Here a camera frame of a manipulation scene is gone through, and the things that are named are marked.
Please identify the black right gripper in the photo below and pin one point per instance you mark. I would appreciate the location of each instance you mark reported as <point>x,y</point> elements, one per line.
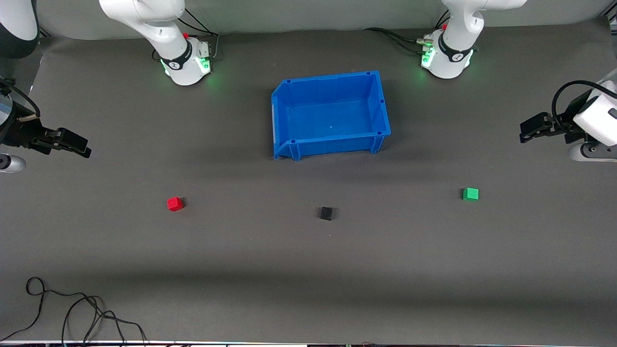
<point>19,131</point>

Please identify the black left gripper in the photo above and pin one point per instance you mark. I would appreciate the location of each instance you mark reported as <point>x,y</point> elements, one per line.
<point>570,113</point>

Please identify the small green cube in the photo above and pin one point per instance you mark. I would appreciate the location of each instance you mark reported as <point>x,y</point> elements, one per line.
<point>470,194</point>

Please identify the small red cube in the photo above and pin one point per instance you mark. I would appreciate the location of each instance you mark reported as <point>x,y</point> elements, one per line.
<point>174,204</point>

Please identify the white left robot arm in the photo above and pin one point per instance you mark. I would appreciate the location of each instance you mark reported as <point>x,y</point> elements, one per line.
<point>458,29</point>

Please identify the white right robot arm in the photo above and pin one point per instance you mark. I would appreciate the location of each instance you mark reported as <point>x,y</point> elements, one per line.
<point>159,29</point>

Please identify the small black cube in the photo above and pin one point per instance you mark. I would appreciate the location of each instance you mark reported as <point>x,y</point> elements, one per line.
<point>326,213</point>

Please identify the blue plastic storage bin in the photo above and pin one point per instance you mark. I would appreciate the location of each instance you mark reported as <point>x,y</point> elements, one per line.
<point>332,120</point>

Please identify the dark grey table mat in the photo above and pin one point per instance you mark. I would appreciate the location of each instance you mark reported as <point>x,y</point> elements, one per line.
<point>241,250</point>

